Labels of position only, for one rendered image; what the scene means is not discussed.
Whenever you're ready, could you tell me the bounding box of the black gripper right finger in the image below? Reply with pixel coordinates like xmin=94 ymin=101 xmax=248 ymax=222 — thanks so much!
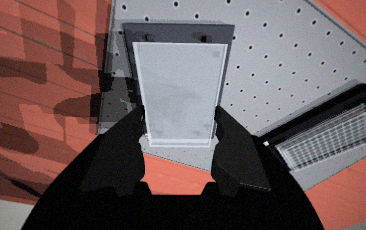
xmin=211 ymin=106 xmax=325 ymax=230

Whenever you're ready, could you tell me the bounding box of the grey perforated base plate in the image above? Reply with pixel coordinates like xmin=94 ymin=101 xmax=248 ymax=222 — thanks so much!
xmin=98 ymin=0 xmax=366 ymax=192

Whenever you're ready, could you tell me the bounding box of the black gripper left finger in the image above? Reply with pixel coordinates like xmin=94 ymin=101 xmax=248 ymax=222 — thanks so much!
xmin=21 ymin=105 xmax=145 ymax=230

